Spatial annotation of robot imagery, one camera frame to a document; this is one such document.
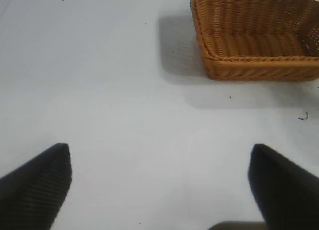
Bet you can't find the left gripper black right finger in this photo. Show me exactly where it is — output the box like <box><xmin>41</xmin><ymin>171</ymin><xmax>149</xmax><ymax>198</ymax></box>
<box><xmin>248</xmin><ymin>143</ymin><xmax>319</xmax><ymax>230</ymax></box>

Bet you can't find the brown wicker basket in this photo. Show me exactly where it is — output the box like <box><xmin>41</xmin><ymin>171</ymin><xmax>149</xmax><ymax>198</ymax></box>
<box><xmin>190</xmin><ymin>0</ymin><xmax>319</xmax><ymax>82</ymax></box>

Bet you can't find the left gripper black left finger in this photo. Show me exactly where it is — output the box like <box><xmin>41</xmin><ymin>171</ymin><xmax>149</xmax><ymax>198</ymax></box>
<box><xmin>0</xmin><ymin>143</ymin><xmax>73</xmax><ymax>230</ymax></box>

